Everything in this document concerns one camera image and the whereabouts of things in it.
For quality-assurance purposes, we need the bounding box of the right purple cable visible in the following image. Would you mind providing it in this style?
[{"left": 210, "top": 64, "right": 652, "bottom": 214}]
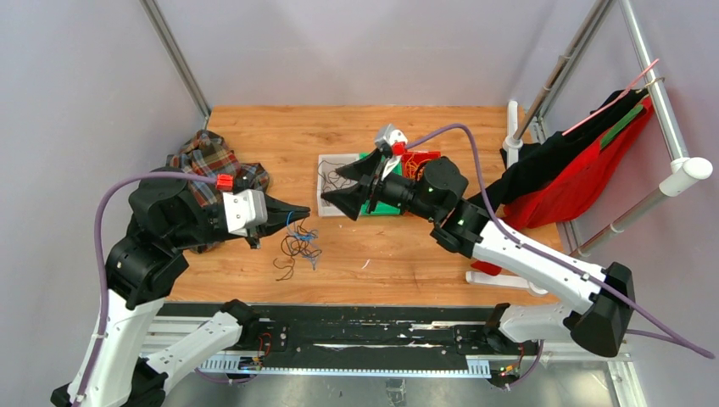
[{"left": 392, "top": 124, "right": 716, "bottom": 360}]

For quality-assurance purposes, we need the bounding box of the purple cable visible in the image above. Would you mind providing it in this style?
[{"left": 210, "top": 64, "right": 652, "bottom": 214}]
[
  {"left": 70, "top": 171, "right": 234, "bottom": 407},
  {"left": 392, "top": 124, "right": 716, "bottom": 360}
]

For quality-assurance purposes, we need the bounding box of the pink hanger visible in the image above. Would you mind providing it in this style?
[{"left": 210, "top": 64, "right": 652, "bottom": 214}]
[{"left": 561, "top": 58, "right": 660, "bottom": 136}]

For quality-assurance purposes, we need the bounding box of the plaid cloth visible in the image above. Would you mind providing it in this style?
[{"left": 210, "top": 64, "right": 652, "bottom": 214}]
[{"left": 162, "top": 130, "right": 270, "bottom": 254}]

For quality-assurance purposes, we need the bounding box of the metal clothes rack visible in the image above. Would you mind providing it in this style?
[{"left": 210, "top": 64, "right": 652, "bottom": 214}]
[{"left": 465, "top": 0, "right": 716, "bottom": 296}]

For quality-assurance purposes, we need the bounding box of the red plastic bin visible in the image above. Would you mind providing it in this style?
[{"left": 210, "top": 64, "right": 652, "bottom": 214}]
[{"left": 401, "top": 151, "right": 442, "bottom": 181}]

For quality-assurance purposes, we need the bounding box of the cable bundle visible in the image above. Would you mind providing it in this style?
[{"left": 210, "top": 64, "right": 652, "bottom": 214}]
[{"left": 272, "top": 212, "right": 324, "bottom": 282}]

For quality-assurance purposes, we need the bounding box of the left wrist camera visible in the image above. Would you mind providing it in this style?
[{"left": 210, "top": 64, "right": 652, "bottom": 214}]
[{"left": 221, "top": 189, "right": 268, "bottom": 237}]

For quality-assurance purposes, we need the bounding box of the white plastic bin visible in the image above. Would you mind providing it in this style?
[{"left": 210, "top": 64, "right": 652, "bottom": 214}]
[{"left": 316, "top": 153, "right": 360, "bottom": 217}]

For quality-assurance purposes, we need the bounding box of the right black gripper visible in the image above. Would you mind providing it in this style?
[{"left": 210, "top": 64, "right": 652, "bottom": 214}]
[{"left": 320, "top": 150, "right": 438, "bottom": 223}]

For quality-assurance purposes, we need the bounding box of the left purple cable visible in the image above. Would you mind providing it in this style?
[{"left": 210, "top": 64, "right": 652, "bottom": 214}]
[{"left": 70, "top": 171, "right": 234, "bottom": 407}]

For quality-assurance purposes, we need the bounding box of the green plastic bin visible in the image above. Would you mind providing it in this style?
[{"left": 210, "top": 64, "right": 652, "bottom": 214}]
[{"left": 359, "top": 153, "right": 403, "bottom": 216}]

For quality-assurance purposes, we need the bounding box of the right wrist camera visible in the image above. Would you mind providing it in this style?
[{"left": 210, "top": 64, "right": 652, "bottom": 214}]
[{"left": 374, "top": 124, "right": 409, "bottom": 180}]

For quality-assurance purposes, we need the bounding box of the red garment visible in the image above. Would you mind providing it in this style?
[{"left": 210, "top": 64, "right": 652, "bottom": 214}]
[{"left": 471, "top": 96, "right": 656, "bottom": 276}]

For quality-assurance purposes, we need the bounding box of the brown cable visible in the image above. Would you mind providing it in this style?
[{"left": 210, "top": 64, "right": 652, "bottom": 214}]
[{"left": 318, "top": 161, "right": 355, "bottom": 195}]

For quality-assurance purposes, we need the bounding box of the black garment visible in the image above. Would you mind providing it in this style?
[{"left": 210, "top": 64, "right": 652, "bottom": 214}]
[{"left": 485, "top": 89, "right": 648, "bottom": 210}]

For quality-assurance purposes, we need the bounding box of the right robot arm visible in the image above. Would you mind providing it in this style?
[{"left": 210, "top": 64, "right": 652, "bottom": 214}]
[{"left": 321, "top": 150, "right": 635, "bottom": 358}]

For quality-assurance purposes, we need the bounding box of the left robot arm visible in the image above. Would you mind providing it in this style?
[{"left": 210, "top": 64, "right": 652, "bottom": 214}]
[{"left": 50, "top": 167, "right": 310, "bottom": 406}]

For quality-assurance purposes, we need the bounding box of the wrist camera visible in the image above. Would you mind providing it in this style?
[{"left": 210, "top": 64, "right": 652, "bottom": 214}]
[
  {"left": 374, "top": 124, "right": 409, "bottom": 180},
  {"left": 221, "top": 189, "right": 268, "bottom": 237}
]

